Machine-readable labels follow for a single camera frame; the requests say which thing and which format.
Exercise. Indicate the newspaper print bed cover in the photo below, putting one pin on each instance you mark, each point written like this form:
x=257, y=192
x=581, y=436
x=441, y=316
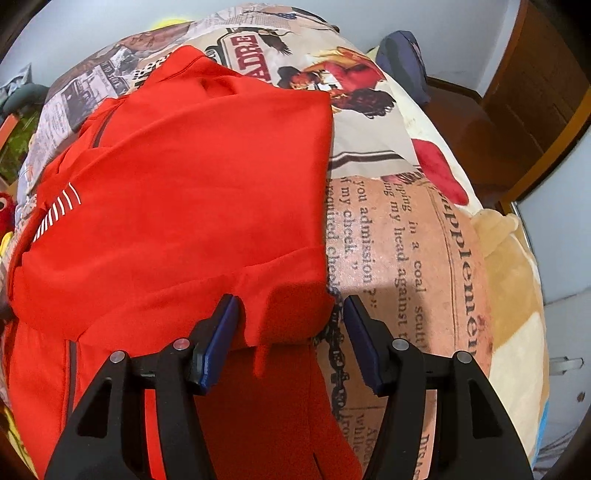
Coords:
x=395, y=233

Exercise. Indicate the brown wooden door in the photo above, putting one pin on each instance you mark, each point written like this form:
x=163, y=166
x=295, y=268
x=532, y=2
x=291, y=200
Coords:
x=539, y=97

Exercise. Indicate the white drawer cabinet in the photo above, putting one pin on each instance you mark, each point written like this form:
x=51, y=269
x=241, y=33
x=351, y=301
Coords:
x=568, y=336

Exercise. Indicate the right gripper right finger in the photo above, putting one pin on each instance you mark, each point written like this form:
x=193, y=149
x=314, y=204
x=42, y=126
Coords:
x=474, y=435

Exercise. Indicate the yellow printed cloth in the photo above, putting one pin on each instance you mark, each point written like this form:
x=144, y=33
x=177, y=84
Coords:
x=5, y=243

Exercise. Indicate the yellow foam tube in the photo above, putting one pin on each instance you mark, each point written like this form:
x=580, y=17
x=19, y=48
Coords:
x=167, y=22

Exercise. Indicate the dark green pillow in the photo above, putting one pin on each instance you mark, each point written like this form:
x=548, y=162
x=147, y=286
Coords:
x=28, y=95

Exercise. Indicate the blue grey backpack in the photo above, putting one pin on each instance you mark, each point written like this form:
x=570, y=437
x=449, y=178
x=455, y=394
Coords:
x=400, y=56

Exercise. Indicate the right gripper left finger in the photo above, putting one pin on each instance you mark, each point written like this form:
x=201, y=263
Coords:
x=105, y=436

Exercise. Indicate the red plush bird toy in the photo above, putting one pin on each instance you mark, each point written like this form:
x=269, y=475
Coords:
x=7, y=209

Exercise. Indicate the green patterned bag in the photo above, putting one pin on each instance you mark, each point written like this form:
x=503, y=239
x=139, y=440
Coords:
x=16, y=133

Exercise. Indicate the red zip jacket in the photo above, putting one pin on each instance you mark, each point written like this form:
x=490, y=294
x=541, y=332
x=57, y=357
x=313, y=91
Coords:
x=202, y=182

